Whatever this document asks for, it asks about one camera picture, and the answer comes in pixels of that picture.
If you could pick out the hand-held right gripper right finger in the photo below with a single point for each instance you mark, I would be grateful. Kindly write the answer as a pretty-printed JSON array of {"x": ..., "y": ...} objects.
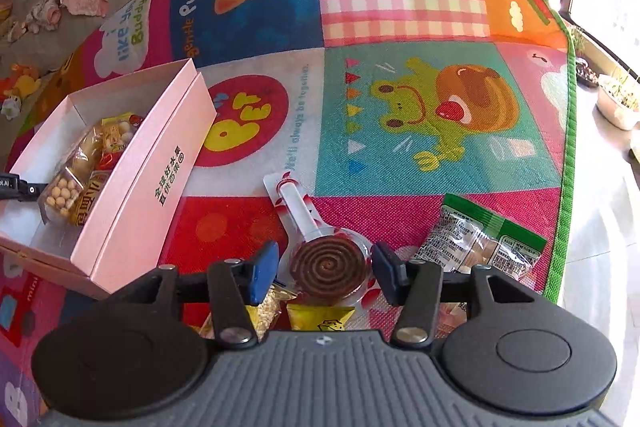
[{"x": 387, "y": 272}]

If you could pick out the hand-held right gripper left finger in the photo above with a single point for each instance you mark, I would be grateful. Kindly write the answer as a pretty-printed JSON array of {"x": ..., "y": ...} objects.
[{"x": 262, "y": 274}]

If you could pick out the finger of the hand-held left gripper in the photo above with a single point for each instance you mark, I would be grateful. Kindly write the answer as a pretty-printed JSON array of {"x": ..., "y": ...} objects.
[{"x": 34, "y": 190}]

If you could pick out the swirl chocolate lollipop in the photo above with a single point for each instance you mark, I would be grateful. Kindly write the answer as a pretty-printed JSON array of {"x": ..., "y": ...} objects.
[{"x": 325, "y": 264}]

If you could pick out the bread bun packet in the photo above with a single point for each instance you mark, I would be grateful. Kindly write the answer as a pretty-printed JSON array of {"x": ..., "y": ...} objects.
[{"x": 87, "y": 157}]

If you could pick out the red snack packet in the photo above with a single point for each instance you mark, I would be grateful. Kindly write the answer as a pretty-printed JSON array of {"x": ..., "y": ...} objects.
[{"x": 117, "y": 139}]

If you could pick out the pink gift box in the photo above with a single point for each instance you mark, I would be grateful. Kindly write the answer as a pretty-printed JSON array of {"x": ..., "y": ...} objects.
[{"x": 145, "y": 187}]

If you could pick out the grain bar packet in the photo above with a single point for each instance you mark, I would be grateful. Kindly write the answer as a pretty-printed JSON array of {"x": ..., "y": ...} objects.
[{"x": 271, "y": 317}]

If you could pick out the yellow snack packet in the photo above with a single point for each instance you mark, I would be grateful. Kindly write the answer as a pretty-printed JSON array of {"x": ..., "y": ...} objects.
[{"x": 315, "y": 319}]

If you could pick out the green silver snack packet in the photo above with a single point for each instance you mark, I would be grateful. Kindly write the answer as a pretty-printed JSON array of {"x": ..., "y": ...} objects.
[{"x": 460, "y": 237}]

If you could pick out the orange plush toy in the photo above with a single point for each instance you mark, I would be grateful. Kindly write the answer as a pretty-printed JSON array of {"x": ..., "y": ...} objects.
[{"x": 22, "y": 79}]

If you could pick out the peach baby garment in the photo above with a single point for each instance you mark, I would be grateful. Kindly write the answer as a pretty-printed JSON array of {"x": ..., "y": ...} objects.
[{"x": 6, "y": 9}]

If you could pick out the floral baby garment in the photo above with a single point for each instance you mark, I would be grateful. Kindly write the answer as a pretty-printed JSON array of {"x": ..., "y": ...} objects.
[{"x": 47, "y": 12}]

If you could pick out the dark plant pot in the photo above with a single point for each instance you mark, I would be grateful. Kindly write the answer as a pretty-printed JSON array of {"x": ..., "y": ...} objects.
[{"x": 586, "y": 74}]

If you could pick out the white plant pot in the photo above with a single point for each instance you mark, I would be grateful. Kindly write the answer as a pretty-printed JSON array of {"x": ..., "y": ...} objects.
[{"x": 617, "y": 104}]

